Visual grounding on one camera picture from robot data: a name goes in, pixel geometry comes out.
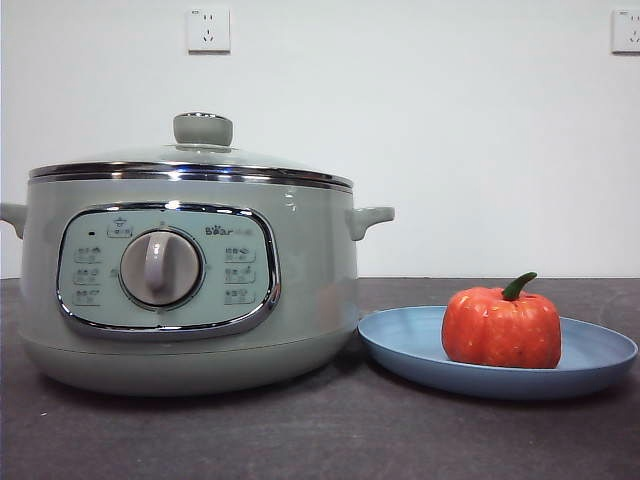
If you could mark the pale green electric steamer pot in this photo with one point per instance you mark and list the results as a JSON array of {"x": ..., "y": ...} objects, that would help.
[{"x": 310, "y": 240}]

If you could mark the white wall socket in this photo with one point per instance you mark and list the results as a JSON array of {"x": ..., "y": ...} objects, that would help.
[
  {"x": 627, "y": 31},
  {"x": 209, "y": 30}
]

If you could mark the blue round plate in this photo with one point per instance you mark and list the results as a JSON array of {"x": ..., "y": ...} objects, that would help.
[{"x": 400, "y": 340}]

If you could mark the glass lid with green knob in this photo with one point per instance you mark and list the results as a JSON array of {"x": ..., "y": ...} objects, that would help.
[{"x": 202, "y": 129}]

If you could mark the orange pumpkin with green stem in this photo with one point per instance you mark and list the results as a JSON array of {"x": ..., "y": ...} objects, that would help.
[{"x": 500, "y": 330}]

